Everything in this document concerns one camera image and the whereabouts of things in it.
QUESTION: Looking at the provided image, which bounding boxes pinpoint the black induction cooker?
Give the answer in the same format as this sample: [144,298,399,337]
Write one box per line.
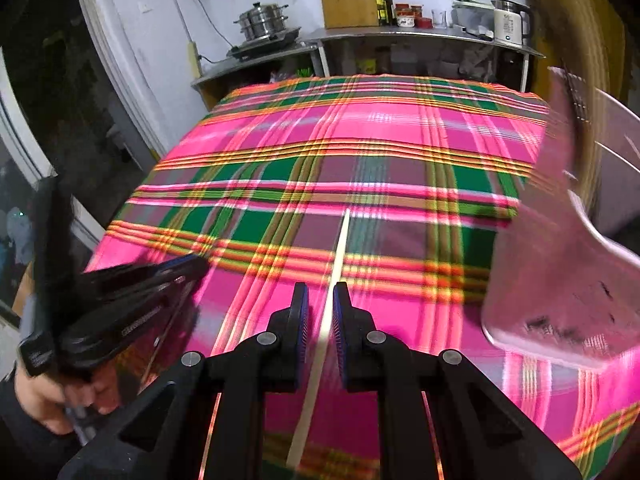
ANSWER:
[227,27,304,59]

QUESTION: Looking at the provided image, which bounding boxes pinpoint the beige chopstick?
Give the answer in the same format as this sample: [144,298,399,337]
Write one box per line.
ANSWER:
[286,209,351,470]

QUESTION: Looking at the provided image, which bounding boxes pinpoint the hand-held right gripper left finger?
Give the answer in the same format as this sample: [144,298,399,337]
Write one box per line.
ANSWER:
[57,281,311,480]

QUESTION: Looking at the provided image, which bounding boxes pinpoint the yellow wooden door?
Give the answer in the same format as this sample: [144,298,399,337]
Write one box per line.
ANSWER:
[520,0,629,211]

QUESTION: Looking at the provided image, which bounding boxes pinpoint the person's left hand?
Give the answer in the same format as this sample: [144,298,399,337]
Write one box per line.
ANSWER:
[14,369,122,434]

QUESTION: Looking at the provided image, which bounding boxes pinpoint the pink green plaid blanket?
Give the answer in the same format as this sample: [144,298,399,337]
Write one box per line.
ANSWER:
[85,74,640,480]

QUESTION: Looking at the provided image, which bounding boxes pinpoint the metal kitchen counter shelf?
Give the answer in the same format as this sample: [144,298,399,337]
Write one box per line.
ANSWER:
[190,25,547,112]

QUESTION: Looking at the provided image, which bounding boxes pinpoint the stainless steel steamer pot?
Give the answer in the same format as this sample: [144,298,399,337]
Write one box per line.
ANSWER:
[233,2,290,41]

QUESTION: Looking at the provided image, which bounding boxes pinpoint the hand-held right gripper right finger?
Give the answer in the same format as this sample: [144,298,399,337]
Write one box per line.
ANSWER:
[333,281,584,480]

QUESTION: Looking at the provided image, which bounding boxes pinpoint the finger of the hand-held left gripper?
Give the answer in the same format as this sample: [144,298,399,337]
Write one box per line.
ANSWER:
[74,253,209,312]
[59,274,202,377]

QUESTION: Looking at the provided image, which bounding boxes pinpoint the white electric kettle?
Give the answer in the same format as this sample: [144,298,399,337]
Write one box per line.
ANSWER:
[492,0,532,46]

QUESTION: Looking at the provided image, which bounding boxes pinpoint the white dish tray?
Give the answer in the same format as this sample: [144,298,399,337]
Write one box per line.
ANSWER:
[449,0,496,39]

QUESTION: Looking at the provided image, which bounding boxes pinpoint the person's left forearm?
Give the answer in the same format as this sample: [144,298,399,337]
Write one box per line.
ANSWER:
[0,385,81,480]

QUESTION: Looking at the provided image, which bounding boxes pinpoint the white door frame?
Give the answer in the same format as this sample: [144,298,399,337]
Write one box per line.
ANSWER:
[72,0,172,162]

